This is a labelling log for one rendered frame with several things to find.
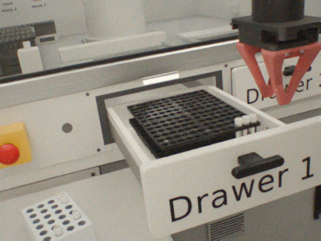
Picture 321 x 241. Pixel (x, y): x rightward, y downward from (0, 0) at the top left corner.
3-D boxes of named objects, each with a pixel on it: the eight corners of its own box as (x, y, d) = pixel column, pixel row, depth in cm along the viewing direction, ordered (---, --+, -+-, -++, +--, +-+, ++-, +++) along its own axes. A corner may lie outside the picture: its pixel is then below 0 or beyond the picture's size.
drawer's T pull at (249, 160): (285, 166, 47) (285, 156, 47) (235, 181, 45) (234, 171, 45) (269, 154, 51) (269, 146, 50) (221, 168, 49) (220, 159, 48)
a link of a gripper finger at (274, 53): (282, 88, 49) (284, 16, 45) (320, 104, 42) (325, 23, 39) (238, 98, 47) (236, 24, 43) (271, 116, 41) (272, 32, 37)
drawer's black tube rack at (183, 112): (260, 155, 63) (260, 121, 61) (166, 183, 58) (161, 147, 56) (204, 115, 83) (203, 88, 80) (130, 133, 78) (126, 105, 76)
